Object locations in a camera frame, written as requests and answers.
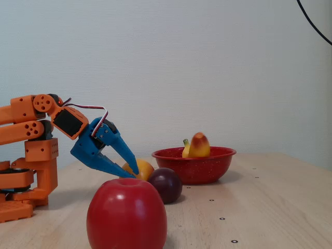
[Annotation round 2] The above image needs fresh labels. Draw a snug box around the orange robot base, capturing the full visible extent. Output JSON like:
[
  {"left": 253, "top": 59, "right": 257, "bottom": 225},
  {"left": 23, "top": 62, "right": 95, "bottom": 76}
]
[{"left": 0, "top": 160, "right": 36, "bottom": 224}]

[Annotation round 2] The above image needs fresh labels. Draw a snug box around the red apple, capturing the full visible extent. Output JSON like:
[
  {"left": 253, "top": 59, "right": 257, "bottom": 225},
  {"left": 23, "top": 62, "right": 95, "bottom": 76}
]
[{"left": 86, "top": 177, "right": 168, "bottom": 249}]

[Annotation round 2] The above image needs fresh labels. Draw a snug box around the black hanging cable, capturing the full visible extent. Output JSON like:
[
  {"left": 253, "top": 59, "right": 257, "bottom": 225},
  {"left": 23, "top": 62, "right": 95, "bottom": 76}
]
[{"left": 296, "top": 0, "right": 332, "bottom": 46}]

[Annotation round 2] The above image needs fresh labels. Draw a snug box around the red speckled bowl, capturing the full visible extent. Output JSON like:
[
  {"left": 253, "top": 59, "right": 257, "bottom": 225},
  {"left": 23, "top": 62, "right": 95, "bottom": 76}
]
[{"left": 151, "top": 146, "right": 237, "bottom": 185}]

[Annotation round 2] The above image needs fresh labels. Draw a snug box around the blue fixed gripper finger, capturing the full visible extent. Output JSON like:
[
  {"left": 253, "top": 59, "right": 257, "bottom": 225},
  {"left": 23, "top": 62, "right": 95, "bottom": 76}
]
[{"left": 91, "top": 152, "right": 136, "bottom": 179}]

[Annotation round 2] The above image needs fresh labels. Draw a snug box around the yellow orange round fruit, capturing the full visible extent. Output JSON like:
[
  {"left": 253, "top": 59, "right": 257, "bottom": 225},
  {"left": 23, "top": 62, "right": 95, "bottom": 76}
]
[{"left": 121, "top": 158, "right": 155, "bottom": 182}]

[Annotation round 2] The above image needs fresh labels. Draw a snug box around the dark purple plum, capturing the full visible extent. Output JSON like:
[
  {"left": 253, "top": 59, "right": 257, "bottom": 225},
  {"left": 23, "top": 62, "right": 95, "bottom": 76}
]
[{"left": 147, "top": 167, "right": 183, "bottom": 204}]

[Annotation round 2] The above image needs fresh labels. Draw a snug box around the yellow banana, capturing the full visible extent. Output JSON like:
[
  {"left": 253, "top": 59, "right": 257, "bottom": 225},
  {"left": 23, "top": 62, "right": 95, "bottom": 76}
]
[{"left": 182, "top": 132, "right": 211, "bottom": 159}]

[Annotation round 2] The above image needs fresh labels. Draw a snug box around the white red black servo cable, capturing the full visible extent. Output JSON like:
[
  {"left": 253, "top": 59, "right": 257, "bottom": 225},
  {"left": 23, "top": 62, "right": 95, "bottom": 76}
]
[{"left": 61, "top": 98, "right": 109, "bottom": 136}]

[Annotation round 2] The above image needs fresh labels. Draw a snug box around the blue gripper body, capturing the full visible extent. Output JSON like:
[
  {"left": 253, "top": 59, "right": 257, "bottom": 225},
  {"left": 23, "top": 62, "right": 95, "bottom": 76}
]
[{"left": 70, "top": 116, "right": 118, "bottom": 171}]

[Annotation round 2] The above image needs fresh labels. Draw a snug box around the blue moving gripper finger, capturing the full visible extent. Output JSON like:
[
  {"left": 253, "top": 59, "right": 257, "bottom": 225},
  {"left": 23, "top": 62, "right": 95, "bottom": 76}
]
[{"left": 91, "top": 123, "right": 140, "bottom": 175}]

